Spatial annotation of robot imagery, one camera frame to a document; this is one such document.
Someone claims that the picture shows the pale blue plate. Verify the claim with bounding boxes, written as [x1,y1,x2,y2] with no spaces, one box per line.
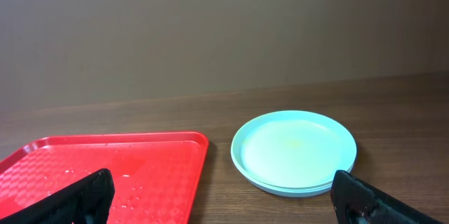
[234,162,355,195]
[230,110,358,192]
[236,163,354,198]

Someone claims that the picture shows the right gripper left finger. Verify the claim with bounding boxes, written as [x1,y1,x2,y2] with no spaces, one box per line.
[1,169,115,224]

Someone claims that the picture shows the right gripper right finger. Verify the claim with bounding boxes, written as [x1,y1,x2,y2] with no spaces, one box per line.
[330,170,442,224]

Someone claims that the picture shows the red plastic tray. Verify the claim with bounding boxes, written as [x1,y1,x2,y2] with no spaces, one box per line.
[1,131,209,224]

